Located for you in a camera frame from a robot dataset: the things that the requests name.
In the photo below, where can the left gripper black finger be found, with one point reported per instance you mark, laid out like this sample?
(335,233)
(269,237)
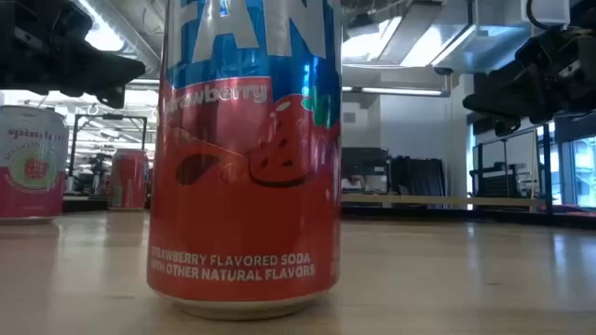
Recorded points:
(102,80)
(107,62)

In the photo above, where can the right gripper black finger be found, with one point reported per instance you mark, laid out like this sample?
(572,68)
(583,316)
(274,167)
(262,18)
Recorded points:
(503,108)
(507,86)

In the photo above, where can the red Coca-Cola can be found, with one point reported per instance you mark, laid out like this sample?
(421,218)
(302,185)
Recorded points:
(128,186)

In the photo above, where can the pink white Spindrift can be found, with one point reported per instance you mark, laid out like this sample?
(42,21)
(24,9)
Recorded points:
(32,195)

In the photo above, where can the red blue Fanta strawberry can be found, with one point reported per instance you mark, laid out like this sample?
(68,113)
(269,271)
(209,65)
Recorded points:
(242,209)

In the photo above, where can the black perforated crate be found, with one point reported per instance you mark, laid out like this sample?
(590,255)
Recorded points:
(498,186)

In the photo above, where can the white ceiling box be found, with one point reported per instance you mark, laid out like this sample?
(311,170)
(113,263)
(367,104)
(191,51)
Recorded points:
(551,11)

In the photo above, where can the long ceiling light strip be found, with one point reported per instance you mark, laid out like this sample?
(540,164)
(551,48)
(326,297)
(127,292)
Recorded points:
(400,91)

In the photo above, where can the silver round air duct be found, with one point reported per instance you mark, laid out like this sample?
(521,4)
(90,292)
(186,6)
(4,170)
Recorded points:
(135,28)

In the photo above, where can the black gantry frame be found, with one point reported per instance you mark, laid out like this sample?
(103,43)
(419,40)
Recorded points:
(74,149)

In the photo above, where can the silver rectangular ceiling duct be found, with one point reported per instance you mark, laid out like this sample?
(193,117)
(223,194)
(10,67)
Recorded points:
(442,46)

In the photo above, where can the grey wall vent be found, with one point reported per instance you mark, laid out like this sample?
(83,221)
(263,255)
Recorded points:
(349,117)

